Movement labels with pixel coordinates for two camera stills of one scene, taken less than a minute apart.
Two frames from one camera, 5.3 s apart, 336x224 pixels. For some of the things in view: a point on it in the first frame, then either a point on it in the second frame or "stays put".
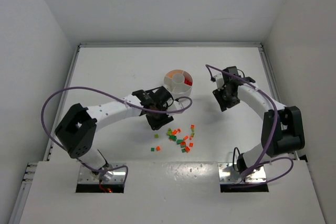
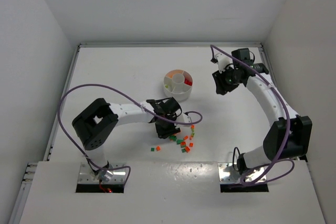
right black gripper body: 226,101 → 221,84
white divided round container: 179,82 stays put
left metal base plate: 85,174 stays put
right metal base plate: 227,174 stays put
